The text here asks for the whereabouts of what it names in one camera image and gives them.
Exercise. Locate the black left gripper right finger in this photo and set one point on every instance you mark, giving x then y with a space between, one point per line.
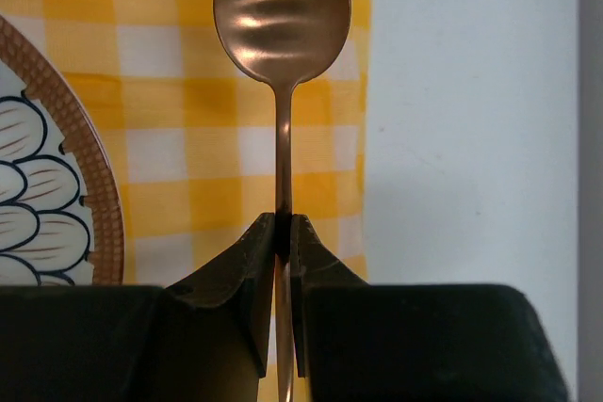
330 327

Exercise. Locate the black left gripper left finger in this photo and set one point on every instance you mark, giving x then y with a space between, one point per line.
211 332

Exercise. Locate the copper spoon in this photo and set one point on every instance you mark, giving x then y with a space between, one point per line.
283 43

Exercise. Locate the yellow checked cloth placemat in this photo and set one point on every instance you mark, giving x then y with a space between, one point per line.
191 139

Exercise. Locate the patterned ceramic plate brown rim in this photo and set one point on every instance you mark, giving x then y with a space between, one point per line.
61 216

